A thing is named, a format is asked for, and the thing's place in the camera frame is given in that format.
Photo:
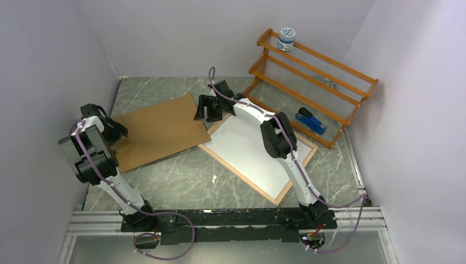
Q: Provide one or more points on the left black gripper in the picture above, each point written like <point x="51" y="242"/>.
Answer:
<point x="117" y="131"/>

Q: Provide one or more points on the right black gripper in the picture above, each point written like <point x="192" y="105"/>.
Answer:
<point x="205" y="101"/>

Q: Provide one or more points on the brown backing board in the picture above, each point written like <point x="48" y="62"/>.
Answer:
<point x="158" y="131"/>

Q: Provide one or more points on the wooden picture frame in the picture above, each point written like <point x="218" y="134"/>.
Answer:
<point x="255" y="164"/>

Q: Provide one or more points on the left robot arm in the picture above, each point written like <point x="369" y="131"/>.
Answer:
<point x="88" y="150"/>

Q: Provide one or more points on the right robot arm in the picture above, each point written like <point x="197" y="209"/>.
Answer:
<point x="278" y="137"/>

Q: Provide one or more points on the blue stapler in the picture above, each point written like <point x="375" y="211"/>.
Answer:
<point x="309" y="120"/>

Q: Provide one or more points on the small blue white jar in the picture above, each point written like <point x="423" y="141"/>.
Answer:
<point x="286" y="39"/>

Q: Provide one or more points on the orange wooden rack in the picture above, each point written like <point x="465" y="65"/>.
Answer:
<point x="322" y="84"/>

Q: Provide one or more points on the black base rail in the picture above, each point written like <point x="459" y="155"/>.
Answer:
<point x="286" y="224"/>

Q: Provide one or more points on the aluminium table rail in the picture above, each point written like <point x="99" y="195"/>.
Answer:
<point x="107" y="223"/>

